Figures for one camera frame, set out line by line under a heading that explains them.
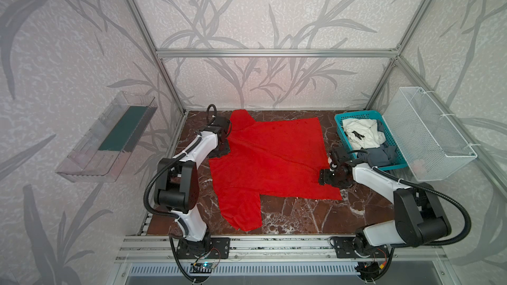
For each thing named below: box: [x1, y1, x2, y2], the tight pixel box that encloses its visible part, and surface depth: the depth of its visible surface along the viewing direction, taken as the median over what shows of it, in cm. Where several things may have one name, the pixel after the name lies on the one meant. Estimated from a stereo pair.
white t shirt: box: [341, 118, 387, 152], surface depth 98 cm
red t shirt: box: [208, 110, 343, 233], surface depth 96 cm
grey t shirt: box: [357, 120, 398, 167], surface depth 93 cm
